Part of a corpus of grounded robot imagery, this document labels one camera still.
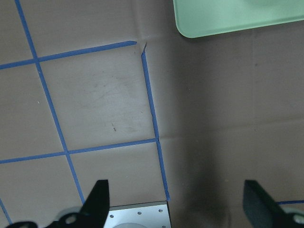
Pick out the brown paper table cover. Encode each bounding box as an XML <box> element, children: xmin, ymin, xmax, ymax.
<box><xmin>0</xmin><ymin>0</ymin><xmax>304</xmax><ymax>228</ymax></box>

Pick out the light green plastic tray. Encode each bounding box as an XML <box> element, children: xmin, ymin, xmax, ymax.
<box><xmin>173</xmin><ymin>0</ymin><xmax>304</xmax><ymax>38</ymax></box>

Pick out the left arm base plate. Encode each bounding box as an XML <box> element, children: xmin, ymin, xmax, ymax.
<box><xmin>104</xmin><ymin>201</ymin><xmax>171</xmax><ymax>228</ymax></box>

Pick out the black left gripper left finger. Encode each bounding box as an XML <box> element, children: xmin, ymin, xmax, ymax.
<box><xmin>4</xmin><ymin>180</ymin><xmax>111</xmax><ymax>228</ymax></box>

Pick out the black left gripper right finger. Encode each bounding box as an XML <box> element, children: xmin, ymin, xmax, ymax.
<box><xmin>243</xmin><ymin>180</ymin><xmax>304</xmax><ymax>228</ymax></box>

